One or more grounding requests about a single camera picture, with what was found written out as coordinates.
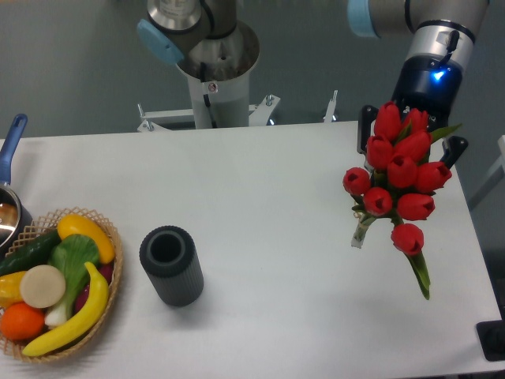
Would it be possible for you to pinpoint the green bok choy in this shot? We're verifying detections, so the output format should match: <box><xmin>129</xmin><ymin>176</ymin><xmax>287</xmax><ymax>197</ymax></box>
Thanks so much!
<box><xmin>45</xmin><ymin>234</ymin><xmax>99</xmax><ymax>328</ymax></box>

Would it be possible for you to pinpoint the blue handled steel pot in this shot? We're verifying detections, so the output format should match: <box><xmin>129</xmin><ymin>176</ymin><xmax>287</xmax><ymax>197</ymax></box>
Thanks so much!
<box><xmin>1</xmin><ymin>114</ymin><xmax>32</xmax><ymax>260</ymax></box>

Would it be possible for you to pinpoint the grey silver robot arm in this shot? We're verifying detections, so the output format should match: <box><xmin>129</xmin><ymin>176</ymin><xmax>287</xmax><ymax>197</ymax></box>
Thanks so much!
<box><xmin>137</xmin><ymin>1</ymin><xmax>488</xmax><ymax>131</ymax></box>

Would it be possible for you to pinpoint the green cucumber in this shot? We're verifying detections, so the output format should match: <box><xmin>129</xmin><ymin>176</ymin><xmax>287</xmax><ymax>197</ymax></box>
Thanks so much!
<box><xmin>1</xmin><ymin>230</ymin><xmax>61</xmax><ymax>276</ymax></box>

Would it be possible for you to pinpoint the woven wicker basket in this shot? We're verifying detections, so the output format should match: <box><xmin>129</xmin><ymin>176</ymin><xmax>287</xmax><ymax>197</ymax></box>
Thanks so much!
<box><xmin>1</xmin><ymin>207</ymin><xmax>123</xmax><ymax>363</ymax></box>

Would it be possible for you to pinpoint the dark grey ribbed vase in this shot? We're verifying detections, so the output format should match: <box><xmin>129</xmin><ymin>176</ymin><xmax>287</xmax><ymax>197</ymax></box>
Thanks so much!
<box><xmin>139</xmin><ymin>226</ymin><xmax>204</xmax><ymax>307</ymax></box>

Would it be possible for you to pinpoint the yellow bell pepper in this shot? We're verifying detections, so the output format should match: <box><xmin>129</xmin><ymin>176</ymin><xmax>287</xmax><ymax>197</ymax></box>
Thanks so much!
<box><xmin>0</xmin><ymin>271</ymin><xmax>26</xmax><ymax>309</ymax></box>

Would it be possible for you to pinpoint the yellow banana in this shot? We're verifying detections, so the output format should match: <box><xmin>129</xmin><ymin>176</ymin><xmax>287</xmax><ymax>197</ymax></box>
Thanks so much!
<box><xmin>22</xmin><ymin>262</ymin><xmax>109</xmax><ymax>357</ymax></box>

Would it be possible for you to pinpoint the white frame at right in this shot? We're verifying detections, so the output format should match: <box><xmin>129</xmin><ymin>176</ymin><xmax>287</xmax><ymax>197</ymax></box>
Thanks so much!
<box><xmin>467</xmin><ymin>135</ymin><xmax>504</xmax><ymax>212</ymax></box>

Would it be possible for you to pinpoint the black device at table edge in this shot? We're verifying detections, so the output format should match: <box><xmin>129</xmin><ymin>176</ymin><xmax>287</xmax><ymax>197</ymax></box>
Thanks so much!
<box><xmin>476</xmin><ymin>320</ymin><xmax>504</xmax><ymax>362</ymax></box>

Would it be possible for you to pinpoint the red tulip bouquet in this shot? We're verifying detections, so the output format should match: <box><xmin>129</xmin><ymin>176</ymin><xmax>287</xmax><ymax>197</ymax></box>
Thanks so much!
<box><xmin>342</xmin><ymin>101</ymin><xmax>457</xmax><ymax>299</ymax></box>

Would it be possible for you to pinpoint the beige round disc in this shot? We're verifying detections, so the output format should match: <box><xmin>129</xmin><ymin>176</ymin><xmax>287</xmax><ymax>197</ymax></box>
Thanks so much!
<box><xmin>20</xmin><ymin>265</ymin><xmax>66</xmax><ymax>309</ymax></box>

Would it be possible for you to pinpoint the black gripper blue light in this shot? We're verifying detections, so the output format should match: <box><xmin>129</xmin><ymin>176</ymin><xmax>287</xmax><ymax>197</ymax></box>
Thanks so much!
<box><xmin>357</xmin><ymin>55</ymin><xmax>469</xmax><ymax>171</ymax></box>

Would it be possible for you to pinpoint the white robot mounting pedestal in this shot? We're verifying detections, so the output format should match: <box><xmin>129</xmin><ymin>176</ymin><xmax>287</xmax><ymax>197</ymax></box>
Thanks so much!
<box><xmin>136</xmin><ymin>23</ymin><xmax>339</xmax><ymax>133</ymax></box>

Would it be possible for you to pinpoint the orange fruit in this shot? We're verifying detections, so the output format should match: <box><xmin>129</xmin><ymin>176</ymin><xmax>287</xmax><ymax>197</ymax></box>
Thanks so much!
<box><xmin>1</xmin><ymin>302</ymin><xmax>45</xmax><ymax>341</ymax></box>

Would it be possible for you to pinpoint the purple red vegetable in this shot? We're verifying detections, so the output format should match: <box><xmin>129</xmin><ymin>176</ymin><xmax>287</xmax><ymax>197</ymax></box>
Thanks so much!
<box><xmin>73</xmin><ymin>263</ymin><xmax>114</xmax><ymax>313</ymax></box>

